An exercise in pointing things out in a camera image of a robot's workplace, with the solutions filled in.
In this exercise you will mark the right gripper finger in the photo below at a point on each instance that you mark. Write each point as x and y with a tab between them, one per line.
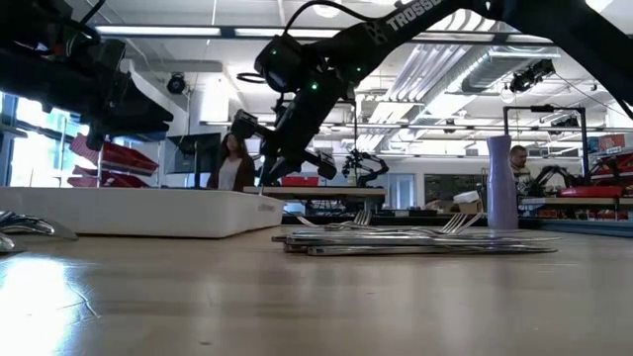
289	170
267	173

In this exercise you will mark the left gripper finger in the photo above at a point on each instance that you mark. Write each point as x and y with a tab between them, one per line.
138	129
143	109

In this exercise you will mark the white plastic cutlery tray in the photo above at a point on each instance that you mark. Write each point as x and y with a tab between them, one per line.
148	212

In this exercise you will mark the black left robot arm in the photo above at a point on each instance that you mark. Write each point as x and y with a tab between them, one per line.
29	79

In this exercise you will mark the black background robot arm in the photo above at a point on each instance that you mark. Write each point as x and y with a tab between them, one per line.
549	173
355	160

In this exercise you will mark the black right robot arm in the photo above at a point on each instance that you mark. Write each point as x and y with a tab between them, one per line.
420	20

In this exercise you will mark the blue storage bin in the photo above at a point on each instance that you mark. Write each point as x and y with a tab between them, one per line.
153	136

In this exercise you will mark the small red bin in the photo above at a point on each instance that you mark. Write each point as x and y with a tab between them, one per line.
306	181

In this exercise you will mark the red storage bin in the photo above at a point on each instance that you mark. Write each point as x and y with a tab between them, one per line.
123	158
99	180

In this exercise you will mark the person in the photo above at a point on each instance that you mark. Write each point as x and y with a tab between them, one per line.
434	204
232	170
519	158

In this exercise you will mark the metal shelf rack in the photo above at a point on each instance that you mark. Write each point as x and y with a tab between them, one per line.
101	170

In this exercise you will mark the long ceiling light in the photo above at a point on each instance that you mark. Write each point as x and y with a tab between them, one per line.
158	31
257	32

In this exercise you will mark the black computer monitor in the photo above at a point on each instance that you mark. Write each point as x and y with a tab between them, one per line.
198	153

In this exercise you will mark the silver spoon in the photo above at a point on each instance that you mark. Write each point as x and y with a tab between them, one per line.
29	226
10	243
6	215

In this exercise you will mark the white box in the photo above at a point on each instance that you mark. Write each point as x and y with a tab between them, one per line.
467	197

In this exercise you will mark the cardboard box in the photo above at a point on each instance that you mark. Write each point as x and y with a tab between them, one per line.
472	207

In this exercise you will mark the lilac vase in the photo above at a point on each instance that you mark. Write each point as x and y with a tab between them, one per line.
502	188

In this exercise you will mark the black ceiling spotlight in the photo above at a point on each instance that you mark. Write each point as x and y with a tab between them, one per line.
531	75

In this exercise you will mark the wooden background table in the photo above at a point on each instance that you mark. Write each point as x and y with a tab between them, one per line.
569	201

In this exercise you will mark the red tray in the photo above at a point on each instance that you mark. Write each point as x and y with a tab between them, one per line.
588	192

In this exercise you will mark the colourful printed box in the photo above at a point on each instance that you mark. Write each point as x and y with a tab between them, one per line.
610	142

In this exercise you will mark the red machine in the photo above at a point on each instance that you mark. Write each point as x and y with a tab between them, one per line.
618	168

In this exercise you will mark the black ceiling camera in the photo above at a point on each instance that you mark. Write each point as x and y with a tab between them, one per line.
176	84

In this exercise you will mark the silver ventilation duct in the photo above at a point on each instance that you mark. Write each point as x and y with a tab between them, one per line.
494	69

